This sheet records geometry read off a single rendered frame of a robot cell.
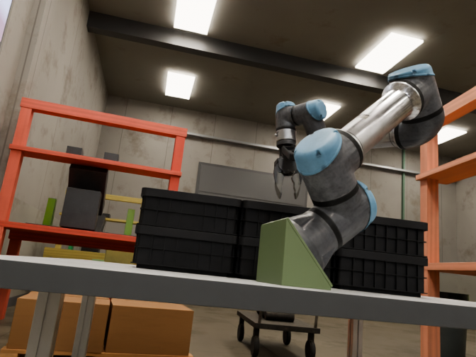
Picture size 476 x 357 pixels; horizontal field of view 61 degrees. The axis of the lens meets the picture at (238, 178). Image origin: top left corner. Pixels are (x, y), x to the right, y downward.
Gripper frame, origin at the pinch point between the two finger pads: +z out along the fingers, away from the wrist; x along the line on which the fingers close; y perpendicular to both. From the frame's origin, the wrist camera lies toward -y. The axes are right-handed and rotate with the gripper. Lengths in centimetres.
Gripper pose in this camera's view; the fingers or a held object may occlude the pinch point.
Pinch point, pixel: (287, 195)
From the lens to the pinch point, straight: 143.8
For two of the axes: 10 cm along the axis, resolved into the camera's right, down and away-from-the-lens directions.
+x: -9.9, -0.4, -1.1
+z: -0.1, 9.8, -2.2
